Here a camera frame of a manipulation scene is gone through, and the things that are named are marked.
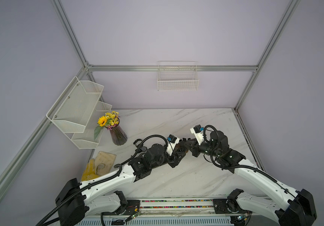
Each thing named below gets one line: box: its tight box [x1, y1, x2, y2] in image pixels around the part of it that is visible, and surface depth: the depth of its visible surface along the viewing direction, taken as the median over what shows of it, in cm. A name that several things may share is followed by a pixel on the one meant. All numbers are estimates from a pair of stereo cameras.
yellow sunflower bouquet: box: [93, 111, 121, 140], surface depth 83 cm
